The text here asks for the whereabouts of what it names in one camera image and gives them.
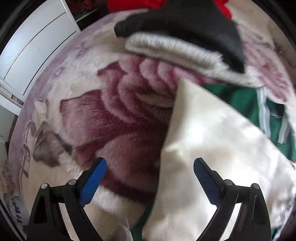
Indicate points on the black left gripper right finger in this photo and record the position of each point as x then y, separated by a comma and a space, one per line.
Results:
252, 222

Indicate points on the black garment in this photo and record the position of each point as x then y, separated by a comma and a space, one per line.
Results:
197, 22

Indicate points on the red knitted garment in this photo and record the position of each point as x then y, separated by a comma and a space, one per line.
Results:
126, 5

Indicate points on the green and cream varsity jacket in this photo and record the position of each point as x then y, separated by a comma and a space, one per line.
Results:
240, 133

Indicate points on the grey white fleece garment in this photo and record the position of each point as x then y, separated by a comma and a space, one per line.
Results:
190, 56

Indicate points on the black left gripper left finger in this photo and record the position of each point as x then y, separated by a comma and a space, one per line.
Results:
46, 221

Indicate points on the floral plush bed blanket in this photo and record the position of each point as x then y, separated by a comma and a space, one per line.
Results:
98, 100

